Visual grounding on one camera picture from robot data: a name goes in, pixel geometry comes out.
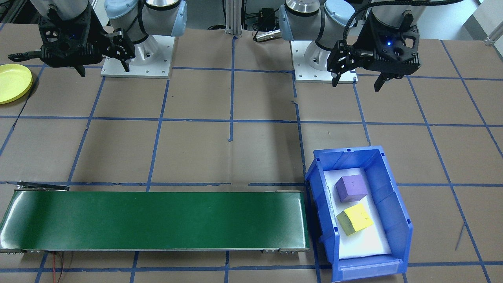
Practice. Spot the green conveyor belt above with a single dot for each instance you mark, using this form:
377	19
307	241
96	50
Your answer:
157	220

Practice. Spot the black power adapter box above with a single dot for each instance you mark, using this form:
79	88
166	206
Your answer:
267	15

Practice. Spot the blue plastic storage bin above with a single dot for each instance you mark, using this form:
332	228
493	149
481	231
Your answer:
393	204

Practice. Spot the silver metal cylinder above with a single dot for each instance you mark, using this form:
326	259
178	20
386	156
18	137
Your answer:
269	34

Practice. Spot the purple foam block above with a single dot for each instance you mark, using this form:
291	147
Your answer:
351	188

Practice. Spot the yellow plastic plate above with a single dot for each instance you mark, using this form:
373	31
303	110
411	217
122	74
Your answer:
11	82

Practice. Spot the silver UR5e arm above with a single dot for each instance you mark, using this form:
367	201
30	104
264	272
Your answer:
310	19
157	15

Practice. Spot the yellow foam block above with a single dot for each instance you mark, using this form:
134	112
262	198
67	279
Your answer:
355	218

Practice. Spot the white foam pad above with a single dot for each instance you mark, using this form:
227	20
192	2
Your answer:
365	243

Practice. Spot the aluminium corner bracket rail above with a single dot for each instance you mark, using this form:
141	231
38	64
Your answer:
493	37

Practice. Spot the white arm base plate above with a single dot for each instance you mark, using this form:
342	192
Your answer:
157	67
310	74

